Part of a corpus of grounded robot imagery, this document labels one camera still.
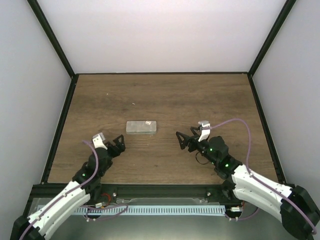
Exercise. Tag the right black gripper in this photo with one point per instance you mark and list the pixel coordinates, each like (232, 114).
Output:
(193, 139)

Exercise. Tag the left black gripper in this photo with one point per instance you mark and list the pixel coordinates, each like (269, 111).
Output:
(122, 147)

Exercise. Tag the grey glasses case green inside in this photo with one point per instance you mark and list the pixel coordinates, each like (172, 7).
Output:
(141, 127)

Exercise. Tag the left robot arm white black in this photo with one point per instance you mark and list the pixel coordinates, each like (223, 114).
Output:
(84, 186)

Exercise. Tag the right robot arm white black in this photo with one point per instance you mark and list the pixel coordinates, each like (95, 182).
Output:
(291, 204)

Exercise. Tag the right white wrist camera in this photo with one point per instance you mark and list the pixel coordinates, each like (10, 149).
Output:
(204, 128)

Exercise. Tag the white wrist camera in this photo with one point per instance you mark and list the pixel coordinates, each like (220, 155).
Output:
(204, 128)
(98, 141)

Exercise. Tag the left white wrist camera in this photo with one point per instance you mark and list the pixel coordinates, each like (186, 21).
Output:
(98, 141)

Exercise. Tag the black aluminium frame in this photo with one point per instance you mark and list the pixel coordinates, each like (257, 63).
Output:
(213, 192)

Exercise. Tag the light blue slotted cable duct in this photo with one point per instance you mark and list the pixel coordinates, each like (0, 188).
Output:
(156, 210)

